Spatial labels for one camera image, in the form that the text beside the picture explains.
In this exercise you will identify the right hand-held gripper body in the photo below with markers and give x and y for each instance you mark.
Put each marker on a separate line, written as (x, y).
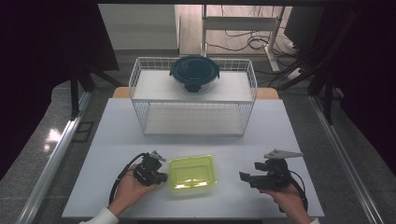
(277, 179)

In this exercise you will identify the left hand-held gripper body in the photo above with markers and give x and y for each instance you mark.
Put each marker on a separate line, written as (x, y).
(148, 169)

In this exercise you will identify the yellow-green rectangular container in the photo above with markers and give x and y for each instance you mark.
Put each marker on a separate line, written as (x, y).
(192, 172)

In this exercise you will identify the round container with dark lid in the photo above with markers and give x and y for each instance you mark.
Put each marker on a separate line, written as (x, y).
(194, 72)

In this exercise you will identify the person's right hand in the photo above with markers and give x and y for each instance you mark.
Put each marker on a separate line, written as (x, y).
(289, 202)

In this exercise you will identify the person's left hand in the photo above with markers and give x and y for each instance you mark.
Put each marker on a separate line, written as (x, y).
(130, 193)

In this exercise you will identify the person's left white sleeve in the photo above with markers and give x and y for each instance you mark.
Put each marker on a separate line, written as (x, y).
(99, 217)

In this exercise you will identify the wooden board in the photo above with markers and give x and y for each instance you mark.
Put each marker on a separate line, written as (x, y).
(267, 93)

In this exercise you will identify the black stand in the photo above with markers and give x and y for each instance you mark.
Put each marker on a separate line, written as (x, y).
(74, 93)
(327, 93)

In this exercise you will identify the white power strip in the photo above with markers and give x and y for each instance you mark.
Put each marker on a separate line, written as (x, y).
(294, 73)

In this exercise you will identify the white cabinet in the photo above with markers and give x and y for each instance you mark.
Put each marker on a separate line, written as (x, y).
(140, 26)

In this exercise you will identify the aluminium rail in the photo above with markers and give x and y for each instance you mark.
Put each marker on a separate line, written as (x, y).
(49, 168)
(342, 155)

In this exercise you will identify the white metal desk frame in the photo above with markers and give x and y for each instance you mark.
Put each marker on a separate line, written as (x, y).
(239, 23)

